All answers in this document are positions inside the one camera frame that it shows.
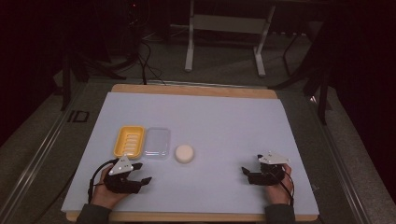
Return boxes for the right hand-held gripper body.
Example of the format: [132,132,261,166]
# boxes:
[247,151,290,187]

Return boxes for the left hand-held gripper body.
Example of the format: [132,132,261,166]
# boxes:
[103,155,142,195]

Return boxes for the person's right hand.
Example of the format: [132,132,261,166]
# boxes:
[265,163,294,206]

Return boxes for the person's left hand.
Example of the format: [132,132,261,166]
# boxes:
[90,165,129,210]

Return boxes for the yellow soap dish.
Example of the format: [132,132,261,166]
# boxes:
[112,125,147,160]

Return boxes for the clear plastic container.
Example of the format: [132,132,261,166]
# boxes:
[143,127,172,160]

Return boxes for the white table mat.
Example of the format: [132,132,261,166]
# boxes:
[61,91,320,216]

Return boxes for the dark metal stand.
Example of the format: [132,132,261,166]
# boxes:
[268,27,332,126]

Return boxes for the wooden table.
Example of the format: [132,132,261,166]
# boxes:
[65,83,319,223]

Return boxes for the black tripod stand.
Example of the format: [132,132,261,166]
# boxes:
[60,36,128,112]

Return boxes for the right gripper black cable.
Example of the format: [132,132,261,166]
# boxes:
[273,168,295,206]

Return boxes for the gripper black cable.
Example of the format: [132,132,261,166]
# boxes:
[87,159,120,205]
[273,168,295,206]

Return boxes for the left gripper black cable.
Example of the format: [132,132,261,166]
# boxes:
[87,159,120,205]

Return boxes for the metal floor rail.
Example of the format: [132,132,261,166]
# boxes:
[0,81,92,224]
[306,92,373,224]

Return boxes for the black floor cables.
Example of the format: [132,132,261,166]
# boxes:
[125,0,167,86]

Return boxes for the white metal table frame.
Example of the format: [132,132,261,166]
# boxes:
[184,0,277,78]

